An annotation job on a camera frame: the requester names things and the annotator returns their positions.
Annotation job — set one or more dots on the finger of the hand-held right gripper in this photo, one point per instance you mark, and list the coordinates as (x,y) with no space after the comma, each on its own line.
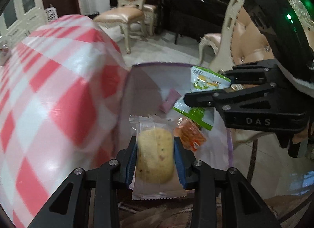
(255,73)
(245,100)

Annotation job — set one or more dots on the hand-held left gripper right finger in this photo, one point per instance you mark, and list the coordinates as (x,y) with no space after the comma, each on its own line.
(179,166)

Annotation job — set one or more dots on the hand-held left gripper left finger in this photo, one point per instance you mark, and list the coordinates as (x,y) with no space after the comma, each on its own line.
(131,166)

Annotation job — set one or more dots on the round cookie clear packet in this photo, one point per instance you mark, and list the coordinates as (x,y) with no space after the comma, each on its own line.
(154,156)

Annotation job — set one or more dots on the orange bread packet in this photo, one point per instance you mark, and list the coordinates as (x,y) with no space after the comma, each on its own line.
(189,134)

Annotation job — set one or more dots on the green yellow snack packet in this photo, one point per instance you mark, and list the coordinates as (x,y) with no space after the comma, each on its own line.
(196,116)

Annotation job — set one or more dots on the large purple snack packet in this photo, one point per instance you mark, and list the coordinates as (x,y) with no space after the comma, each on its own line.
(170,100)

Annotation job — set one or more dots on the white box purple rim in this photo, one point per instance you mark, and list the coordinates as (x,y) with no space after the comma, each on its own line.
(147,85)

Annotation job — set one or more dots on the beige tufted dining chair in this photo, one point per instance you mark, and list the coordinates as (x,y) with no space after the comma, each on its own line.
(152,9)
(127,14)
(247,36)

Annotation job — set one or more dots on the patterned dark cloth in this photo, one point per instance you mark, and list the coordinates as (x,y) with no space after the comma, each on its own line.
(152,214)

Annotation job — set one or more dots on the beige padded stool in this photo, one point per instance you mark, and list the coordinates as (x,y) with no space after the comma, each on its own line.
(211,40)

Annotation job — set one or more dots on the black piano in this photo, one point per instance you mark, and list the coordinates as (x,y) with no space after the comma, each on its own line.
(196,12)

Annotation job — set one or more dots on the pink checked tablecloth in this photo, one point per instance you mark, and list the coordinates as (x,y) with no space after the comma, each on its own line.
(49,95)

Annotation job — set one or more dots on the white low cabinet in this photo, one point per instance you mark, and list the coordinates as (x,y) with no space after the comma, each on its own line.
(94,1)

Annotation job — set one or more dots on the white floral teapot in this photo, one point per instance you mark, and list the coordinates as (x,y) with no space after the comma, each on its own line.
(3,55)

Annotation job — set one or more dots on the white lattice bin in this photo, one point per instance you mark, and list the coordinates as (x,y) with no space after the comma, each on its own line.
(51,15)

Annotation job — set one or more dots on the white wall cabinets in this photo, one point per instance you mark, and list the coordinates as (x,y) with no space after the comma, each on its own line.
(22,4)

